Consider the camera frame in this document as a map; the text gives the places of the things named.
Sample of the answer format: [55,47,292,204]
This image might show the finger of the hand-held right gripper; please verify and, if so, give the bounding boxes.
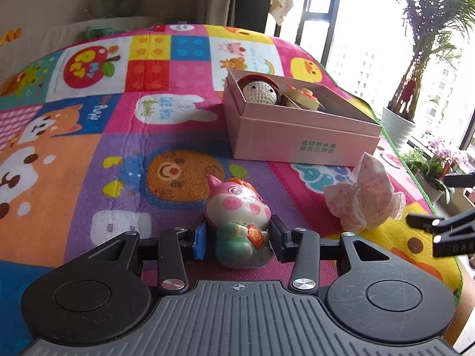
[406,211,475,258]
[443,172,475,190]

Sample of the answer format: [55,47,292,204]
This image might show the green palm plant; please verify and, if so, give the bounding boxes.
[388,0,473,123]

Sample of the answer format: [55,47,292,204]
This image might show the pink orchid plant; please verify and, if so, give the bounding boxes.
[422,130,470,183]

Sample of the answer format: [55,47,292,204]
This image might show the colourful cartoon printed play mat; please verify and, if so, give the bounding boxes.
[0,24,464,342]

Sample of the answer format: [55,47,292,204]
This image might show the pink pig toy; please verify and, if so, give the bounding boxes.
[205,175,273,270]

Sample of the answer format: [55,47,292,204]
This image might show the green knitted item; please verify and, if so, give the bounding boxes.
[85,25,125,40]

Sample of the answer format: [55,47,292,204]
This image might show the white ribbed plant pot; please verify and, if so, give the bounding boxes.
[381,107,417,151]

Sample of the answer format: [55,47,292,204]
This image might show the black window frame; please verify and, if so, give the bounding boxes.
[265,0,475,208]

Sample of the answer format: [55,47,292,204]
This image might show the white orchid pot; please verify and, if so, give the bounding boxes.
[413,171,452,205]

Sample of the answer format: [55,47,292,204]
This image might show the cream hanging cloth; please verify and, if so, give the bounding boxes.
[270,0,295,27]

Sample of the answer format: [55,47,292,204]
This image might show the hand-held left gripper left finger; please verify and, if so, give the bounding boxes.
[80,220,207,295]

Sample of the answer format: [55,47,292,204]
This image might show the yellow toy with red top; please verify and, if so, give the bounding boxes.
[281,85,323,111]

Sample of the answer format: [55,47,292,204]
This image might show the small green potted plant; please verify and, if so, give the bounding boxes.
[402,147,424,172]

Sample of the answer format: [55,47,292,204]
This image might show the pink cardboard box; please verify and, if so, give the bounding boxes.
[222,67,383,167]

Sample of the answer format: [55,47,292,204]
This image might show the high-rise apartment buildings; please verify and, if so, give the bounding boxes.
[327,44,475,149]

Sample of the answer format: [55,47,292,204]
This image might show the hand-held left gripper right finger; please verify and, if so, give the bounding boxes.
[270,217,392,295]

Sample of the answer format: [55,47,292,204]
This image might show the grey crochet doll red hat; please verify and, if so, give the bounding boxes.
[237,75,280,107]

